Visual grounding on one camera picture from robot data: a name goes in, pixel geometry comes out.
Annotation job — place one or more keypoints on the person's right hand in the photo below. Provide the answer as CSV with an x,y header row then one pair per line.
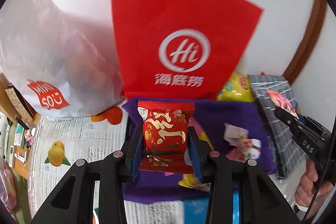
x,y
307,187

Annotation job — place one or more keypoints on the pink strawberry snack packet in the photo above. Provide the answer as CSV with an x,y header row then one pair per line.
x,y
248,149

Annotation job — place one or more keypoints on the white remote control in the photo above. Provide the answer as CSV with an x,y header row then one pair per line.
x,y
10,157

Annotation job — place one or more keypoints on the fruit print tablecloth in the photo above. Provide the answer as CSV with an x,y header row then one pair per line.
x,y
78,134

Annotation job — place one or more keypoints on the yellow chips bag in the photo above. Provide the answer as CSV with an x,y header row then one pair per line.
x,y
236,90

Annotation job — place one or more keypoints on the light pink snack packet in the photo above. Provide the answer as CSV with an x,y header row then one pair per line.
x,y
281,100

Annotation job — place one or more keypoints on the pink yellow-edged snack packet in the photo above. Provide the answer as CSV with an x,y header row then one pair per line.
x,y
202,132

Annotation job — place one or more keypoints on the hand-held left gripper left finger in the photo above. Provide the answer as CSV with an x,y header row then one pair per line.
x,y
136,161

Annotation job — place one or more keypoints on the blue tissue pack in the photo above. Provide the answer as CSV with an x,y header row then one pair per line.
x,y
195,211

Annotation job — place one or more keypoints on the purple cloth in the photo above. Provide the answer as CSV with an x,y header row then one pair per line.
x,y
215,113

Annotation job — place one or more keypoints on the grey checked star cloth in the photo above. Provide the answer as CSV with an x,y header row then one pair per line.
x,y
267,129

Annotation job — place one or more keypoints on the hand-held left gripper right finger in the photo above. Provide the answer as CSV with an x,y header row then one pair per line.
x,y
197,161

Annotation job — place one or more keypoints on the brown wooden door frame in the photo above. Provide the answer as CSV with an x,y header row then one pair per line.
x,y
307,43

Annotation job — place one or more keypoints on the brown framed picture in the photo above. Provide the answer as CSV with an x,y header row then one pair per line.
x,y
18,106

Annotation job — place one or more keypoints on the red snack packet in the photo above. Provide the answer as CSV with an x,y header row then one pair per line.
x,y
165,129

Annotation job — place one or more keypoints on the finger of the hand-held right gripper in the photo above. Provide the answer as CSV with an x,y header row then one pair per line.
x,y
286,119

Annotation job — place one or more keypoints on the red paper shopping bag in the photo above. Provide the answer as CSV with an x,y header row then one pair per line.
x,y
183,16

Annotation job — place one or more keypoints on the white plastic shopping bag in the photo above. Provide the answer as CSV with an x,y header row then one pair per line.
x,y
65,56

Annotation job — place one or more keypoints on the yellow snack packet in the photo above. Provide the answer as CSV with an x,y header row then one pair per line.
x,y
193,182

